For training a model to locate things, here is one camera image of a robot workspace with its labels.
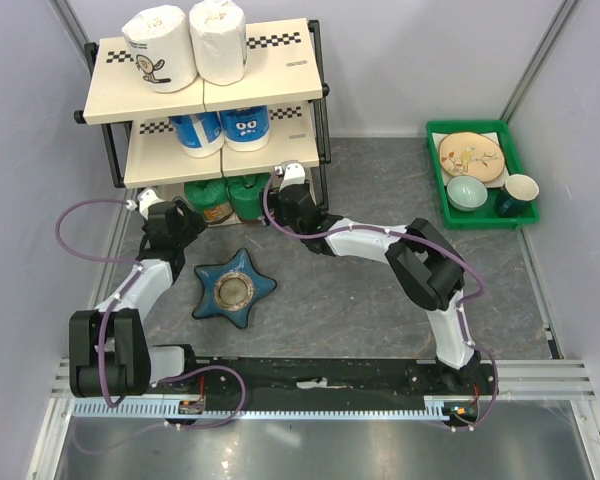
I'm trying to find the bird-painted ceramic plate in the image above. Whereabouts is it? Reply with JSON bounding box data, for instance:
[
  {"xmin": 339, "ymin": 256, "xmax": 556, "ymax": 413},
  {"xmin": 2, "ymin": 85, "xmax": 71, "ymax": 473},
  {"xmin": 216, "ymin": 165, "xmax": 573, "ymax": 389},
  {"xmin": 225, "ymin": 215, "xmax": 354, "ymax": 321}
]
[{"xmin": 438, "ymin": 132, "xmax": 505, "ymax": 183}]

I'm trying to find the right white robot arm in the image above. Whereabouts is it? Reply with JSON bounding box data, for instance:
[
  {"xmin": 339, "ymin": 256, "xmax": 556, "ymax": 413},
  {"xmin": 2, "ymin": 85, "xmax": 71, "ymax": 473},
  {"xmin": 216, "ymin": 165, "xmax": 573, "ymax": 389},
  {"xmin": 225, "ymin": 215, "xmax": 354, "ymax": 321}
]
[{"xmin": 261, "ymin": 183, "xmax": 481, "ymax": 394}]

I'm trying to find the green roll front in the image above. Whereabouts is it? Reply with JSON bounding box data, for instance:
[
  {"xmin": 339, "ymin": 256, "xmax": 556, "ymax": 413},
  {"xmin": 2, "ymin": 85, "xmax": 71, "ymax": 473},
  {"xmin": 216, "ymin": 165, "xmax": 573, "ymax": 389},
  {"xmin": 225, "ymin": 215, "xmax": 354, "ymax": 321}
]
[{"xmin": 227, "ymin": 173, "xmax": 270, "ymax": 222}]

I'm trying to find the white cartoon-print roll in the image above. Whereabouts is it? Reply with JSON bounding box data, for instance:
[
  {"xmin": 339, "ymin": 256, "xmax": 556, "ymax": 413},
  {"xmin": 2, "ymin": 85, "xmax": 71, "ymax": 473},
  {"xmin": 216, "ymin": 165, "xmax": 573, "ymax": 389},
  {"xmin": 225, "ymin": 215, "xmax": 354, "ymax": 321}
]
[{"xmin": 121, "ymin": 5, "xmax": 198, "ymax": 93}]

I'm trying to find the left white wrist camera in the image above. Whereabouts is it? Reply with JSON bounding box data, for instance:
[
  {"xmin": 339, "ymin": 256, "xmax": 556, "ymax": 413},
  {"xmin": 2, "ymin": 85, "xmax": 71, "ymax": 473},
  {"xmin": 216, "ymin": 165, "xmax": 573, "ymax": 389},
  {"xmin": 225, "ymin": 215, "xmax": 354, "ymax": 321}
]
[{"xmin": 124, "ymin": 187, "xmax": 165, "ymax": 220}]

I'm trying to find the celadon ceramic bowl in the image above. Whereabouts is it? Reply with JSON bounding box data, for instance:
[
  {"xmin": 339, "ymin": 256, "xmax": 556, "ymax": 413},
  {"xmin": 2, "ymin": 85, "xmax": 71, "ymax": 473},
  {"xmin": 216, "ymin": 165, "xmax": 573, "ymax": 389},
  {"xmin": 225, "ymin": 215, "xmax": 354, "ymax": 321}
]
[{"xmin": 446, "ymin": 176, "xmax": 488, "ymax": 211}]

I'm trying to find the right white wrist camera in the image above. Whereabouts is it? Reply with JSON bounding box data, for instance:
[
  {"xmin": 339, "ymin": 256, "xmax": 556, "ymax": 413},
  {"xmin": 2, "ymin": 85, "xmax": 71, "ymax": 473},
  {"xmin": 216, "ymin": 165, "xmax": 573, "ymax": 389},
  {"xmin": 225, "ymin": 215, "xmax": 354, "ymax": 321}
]
[{"xmin": 274, "ymin": 161, "xmax": 306, "ymax": 190}]

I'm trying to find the blue star-shaped dish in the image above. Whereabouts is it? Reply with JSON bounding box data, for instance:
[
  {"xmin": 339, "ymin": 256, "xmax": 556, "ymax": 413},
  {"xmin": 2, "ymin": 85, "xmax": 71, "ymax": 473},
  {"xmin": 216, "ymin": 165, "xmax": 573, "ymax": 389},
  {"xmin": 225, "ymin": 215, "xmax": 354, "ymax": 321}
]
[{"xmin": 192, "ymin": 248, "xmax": 277, "ymax": 329}]

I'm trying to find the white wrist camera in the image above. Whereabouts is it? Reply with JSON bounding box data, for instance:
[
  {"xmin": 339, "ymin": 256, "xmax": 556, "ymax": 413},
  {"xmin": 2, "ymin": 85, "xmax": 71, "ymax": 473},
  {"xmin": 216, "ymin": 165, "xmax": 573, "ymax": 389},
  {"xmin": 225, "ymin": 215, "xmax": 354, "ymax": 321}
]
[
  {"xmin": 274, "ymin": 161, "xmax": 306, "ymax": 190},
  {"xmin": 124, "ymin": 187, "xmax": 165, "ymax": 220}
]

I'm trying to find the blue roll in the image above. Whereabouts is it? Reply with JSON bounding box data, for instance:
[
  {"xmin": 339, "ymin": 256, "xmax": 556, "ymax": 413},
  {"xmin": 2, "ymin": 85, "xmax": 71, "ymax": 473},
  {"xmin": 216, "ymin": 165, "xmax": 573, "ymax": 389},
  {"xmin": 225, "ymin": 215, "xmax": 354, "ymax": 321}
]
[
  {"xmin": 169, "ymin": 112, "xmax": 225, "ymax": 158},
  {"xmin": 219, "ymin": 105, "xmax": 270, "ymax": 152}
]

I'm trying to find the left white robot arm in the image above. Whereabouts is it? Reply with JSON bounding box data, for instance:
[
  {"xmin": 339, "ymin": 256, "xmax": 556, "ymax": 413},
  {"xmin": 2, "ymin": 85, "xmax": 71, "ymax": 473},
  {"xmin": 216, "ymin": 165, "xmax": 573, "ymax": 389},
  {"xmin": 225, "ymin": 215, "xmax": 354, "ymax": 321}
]
[{"xmin": 69, "ymin": 188, "xmax": 207, "ymax": 408}]

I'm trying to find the green roll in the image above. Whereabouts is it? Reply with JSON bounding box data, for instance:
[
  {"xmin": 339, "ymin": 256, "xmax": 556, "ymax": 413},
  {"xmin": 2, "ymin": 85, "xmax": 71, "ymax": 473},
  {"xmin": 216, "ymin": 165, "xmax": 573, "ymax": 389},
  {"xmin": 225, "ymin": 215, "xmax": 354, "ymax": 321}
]
[
  {"xmin": 227, "ymin": 173, "xmax": 270, "ymax": 222},
  {"xmin": 184, "ymin": 178, "xmax": 234, "ymax": 224}
]

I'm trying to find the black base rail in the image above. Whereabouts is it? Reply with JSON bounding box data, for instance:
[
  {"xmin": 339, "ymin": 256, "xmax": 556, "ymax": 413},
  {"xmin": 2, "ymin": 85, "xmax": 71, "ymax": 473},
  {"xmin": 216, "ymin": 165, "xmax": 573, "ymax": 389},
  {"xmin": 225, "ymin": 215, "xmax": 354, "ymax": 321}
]
[{"xmin": 142, "ymin": 355, "xmax": 501, "ymax": 416}]

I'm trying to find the beige three-tier shelf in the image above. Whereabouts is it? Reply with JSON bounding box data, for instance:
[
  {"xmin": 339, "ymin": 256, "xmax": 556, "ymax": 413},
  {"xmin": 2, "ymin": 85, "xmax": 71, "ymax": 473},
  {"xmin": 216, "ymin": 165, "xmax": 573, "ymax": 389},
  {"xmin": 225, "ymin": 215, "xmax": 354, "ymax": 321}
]
[{"xmin": 74, "ymin": 18, "xmax": 331, "ymax": 208}]

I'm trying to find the dark green white-lined cup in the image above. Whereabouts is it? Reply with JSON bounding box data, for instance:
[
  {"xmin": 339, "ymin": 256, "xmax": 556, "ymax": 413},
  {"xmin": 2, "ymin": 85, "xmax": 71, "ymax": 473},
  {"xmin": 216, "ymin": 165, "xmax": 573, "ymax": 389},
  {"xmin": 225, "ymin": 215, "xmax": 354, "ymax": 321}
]
[{"xmin": 494, "ymin": 174, "xmax": 540, "ymax": 218}]

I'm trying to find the plain white roll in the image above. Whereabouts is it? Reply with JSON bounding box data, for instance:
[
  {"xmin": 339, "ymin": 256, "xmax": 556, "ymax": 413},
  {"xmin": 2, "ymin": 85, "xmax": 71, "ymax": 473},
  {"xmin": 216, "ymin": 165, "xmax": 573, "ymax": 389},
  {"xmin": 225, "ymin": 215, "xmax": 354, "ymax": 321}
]
[{"xmin": 189, "ymin": 1, "xmax": 247, "ymax": 86}]

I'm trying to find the green plastic tray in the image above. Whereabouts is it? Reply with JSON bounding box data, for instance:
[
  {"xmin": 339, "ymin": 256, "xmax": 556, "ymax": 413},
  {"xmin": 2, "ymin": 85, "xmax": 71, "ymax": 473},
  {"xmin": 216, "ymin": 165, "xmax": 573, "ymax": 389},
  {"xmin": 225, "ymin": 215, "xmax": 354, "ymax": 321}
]
[{"xmin": 426, "ymin": 120, "xmax": 539, "ymax": 230}]

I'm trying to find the slotted cable duct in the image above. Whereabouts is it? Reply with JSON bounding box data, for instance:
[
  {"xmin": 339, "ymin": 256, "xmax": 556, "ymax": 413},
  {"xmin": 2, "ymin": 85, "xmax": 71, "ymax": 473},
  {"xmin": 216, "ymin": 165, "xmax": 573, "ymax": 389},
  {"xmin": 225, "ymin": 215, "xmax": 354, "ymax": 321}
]
[{"xmin": 71, "ymin": 397, "xmax": 461, "ymax": 423}]

